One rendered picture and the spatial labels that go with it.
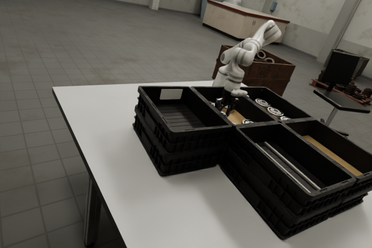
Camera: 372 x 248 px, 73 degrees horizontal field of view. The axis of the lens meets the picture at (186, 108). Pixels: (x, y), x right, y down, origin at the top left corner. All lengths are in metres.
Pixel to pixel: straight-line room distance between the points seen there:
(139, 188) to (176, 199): 0.15
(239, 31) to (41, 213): 7.96
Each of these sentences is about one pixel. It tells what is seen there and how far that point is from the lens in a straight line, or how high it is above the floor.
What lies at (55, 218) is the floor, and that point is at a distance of 1.83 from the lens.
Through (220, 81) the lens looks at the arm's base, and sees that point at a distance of 1.81.
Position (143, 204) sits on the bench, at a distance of 0.97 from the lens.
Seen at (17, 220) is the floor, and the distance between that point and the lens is 1.86.
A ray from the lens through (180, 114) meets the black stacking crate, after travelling 1.27.
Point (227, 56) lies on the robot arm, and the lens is 1.73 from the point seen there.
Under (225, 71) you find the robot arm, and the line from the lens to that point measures 1.79.
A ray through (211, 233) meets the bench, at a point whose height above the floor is 0.70.
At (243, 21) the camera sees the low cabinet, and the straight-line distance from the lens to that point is 8.85.
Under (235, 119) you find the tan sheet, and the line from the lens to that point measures 1.39.
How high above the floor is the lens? 1.43
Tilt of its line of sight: 27 degrees down
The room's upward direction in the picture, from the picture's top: 15 degrees clockwise
